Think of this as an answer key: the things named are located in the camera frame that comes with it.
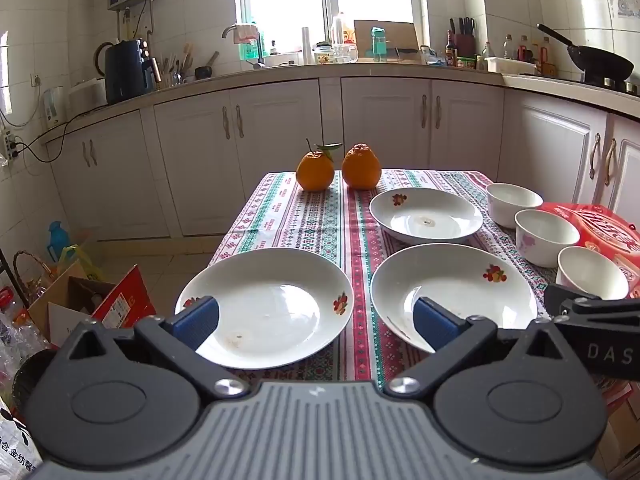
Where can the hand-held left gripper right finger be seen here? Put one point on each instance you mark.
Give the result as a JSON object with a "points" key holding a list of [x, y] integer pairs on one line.
{"points": [[435, 325]]}

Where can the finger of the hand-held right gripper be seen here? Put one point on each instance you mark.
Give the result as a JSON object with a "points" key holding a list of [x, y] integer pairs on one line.
{"points": [[557, 300]]}

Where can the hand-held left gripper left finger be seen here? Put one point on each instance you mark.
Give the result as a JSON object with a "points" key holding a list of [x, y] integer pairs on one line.
{"points": [[197, 321]]}

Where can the white plate with fruit print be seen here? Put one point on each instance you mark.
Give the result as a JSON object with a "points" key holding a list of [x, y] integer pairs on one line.
{"points": [[250, 300], [425, 210], [450, 285]]}

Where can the white bowl with pink flowers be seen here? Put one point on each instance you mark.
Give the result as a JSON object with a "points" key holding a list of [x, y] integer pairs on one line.
{"points": [[545, 235]]}

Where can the red cardboard box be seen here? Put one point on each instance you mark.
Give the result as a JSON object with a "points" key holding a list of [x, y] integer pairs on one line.
{"points": [[130, 300]]}

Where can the red gift box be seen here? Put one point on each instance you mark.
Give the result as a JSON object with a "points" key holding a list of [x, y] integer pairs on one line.
{"points": [[610, 230]]}

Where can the yellow green bag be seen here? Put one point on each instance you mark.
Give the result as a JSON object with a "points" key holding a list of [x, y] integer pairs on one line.
{"points": [[75, 255]]}

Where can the brown cardboard box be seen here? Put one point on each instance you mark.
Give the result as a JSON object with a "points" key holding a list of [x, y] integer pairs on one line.
{"points": [[50, 317]]}

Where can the patterned red green tablecloth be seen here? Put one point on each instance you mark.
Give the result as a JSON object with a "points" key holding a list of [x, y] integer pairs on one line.
{"points": [[320, 220]]}

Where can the white kitchen cabinet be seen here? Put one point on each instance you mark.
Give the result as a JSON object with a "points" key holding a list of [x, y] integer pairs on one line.
{"points": [[200, 160]]}

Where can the blue thermos jug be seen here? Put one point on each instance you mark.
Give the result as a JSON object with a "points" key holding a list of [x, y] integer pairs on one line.
{"points": [[56, 242]]}

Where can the wicker basket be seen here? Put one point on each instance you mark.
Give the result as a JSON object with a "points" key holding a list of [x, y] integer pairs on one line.
{"points": [[35, 287]]}

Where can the orange without leaf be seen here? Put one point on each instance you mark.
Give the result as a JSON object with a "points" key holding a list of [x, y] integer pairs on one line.
{"points": [[361, 167]]}

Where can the black trash bin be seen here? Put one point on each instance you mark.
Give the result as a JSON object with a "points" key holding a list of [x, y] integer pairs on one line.
{"points": [[30, 375]]}

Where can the clear plastic bag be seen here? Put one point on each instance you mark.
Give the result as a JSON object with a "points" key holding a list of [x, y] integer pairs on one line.
{"points": [[15, 330]]}

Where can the orange with green leaf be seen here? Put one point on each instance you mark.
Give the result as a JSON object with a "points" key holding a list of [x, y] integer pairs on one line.
{"points": [[314, 172]]}

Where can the black metal shelf rack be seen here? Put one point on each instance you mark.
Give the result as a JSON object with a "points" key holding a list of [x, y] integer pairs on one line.
{"points": [[10, 275]]}

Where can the white printed bag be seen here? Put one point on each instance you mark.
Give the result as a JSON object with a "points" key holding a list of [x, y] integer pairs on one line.
{"points": [[15, 440]]}

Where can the gas stove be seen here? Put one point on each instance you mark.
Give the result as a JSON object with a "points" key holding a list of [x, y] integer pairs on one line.
{"points": [[615, 86]]}

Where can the white plastic tray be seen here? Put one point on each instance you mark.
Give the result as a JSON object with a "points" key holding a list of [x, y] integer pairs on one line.
{"points": [[510, 65]]}

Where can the black wok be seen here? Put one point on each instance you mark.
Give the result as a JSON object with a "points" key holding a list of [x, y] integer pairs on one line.
{"points": [[600, 60]]}

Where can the utensil holder with utensils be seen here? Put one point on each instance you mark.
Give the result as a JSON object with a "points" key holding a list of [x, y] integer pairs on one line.
{"points": [[175, 77]]}

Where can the dark condiment bottle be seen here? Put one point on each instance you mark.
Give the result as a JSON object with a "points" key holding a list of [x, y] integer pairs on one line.
{"points": [[523, 50]]}

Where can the white power strip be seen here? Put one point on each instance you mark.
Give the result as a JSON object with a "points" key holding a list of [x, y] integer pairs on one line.
{"points": [[10, 145]]}

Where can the clear condiment bottle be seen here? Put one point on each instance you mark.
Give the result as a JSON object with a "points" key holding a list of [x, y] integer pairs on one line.
{"points": [[508, 47]]}

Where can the white electric kettle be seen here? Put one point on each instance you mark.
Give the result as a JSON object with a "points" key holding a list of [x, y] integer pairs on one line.
{"points": [[54, 107]]}

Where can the dark blue air fryer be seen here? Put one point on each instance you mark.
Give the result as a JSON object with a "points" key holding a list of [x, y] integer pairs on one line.
{"points": [[127, 70]]}

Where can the clear plastic container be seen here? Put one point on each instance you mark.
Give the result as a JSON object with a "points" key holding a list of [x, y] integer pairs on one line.
{"points": [[431, 56]]}

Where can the soy sauce bottle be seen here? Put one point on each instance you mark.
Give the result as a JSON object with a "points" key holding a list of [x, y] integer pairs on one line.
{"points": [[451, 52]]}

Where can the dark knife block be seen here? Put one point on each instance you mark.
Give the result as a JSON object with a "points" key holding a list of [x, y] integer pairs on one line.
{"points": [[465, 45]]}

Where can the glass mug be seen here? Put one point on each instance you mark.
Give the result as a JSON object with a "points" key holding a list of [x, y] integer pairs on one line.
{"points": [[345, 54]]}

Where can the teal water bottle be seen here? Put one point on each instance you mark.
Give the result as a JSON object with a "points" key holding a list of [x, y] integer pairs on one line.
{"points": [[378, 42]]}

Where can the brown cutting board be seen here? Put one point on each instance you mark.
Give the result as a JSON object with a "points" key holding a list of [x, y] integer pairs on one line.
{"points": [[400, 37]]}

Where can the pink cloth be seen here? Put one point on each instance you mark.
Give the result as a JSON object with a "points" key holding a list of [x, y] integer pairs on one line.
{"points": [[246, 33]]}

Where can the glass jar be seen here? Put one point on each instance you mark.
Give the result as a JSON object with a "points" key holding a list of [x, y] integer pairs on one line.
{"points": [[324, 55]]}

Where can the metal faucet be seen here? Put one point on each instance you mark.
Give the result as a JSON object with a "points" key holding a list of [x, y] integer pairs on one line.
{"points": [[227, 30]]}

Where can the stack of clear cups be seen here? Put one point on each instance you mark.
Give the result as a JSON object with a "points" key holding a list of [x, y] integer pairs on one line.
{"points": [[307, 45]]}

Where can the cooking oil bottle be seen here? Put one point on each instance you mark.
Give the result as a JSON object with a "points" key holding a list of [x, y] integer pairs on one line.
{"points": [[340, 30]]}

